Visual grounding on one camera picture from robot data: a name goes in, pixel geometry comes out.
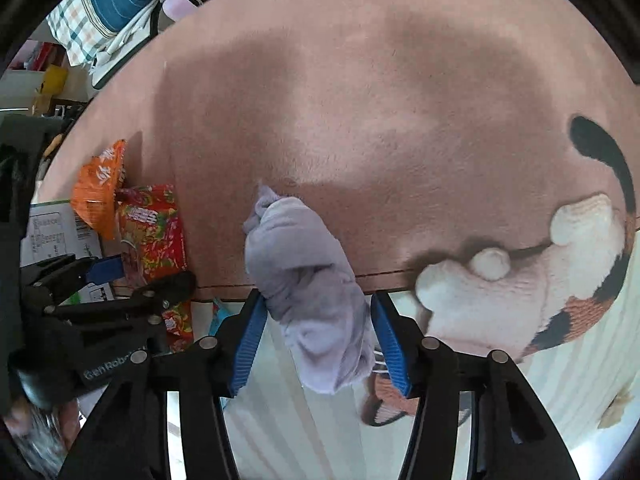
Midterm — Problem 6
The lavender cloth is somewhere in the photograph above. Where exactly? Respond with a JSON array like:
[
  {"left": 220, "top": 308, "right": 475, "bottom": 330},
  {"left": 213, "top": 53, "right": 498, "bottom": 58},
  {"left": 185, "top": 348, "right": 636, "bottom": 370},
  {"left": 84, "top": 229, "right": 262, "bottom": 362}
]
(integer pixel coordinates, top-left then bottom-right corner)
[{"left": 243, "top": 185, "right": 374, "bottom": 394}]

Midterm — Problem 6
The orange snack bag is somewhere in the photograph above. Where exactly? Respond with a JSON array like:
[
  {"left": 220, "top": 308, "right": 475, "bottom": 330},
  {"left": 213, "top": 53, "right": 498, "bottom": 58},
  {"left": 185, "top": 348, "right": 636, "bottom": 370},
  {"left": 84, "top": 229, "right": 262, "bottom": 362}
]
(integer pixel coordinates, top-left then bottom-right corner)
[{"left": 70, "top": 139, "right": 127, "bottom": 240}]

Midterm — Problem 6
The white frame chair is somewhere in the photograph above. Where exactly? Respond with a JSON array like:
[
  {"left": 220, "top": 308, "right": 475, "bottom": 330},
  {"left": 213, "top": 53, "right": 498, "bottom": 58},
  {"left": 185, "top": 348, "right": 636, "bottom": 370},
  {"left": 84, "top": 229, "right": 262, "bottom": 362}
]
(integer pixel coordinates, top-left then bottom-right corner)
[{"left": 89, "top": 0, "right": 163, "bottom": 91}]

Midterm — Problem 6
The cardboard box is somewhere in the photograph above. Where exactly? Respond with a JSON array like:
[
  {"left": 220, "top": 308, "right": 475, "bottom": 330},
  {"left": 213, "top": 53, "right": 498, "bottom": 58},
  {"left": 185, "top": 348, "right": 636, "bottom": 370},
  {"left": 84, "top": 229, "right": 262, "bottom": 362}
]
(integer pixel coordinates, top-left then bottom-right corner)
[{"left": 19, "top": 199, "right": 120, "bottom": 306}]

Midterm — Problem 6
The red snack bag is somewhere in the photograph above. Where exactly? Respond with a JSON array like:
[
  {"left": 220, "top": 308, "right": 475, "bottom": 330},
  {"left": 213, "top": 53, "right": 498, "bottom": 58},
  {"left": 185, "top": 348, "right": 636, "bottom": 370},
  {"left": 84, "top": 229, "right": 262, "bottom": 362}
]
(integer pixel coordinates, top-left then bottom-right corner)
[{"left": 114, "top": 183, "right": 196, "bottom": 354}]

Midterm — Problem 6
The pink cat rug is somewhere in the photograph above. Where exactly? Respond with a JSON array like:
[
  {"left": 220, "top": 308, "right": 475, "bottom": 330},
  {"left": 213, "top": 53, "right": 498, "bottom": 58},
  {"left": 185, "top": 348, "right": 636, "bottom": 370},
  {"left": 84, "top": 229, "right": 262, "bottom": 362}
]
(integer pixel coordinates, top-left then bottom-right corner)
[{"left": 37, "top": 0, "right": 640, "bottom": 430}]

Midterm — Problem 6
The plaid blue pillow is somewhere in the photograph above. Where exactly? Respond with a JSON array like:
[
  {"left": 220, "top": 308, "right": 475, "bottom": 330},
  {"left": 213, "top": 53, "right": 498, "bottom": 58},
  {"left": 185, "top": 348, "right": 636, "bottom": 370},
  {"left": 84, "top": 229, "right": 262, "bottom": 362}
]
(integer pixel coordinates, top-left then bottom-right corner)
[{"left": 46, "top": 0, "right": 160, "bottom": 66}]

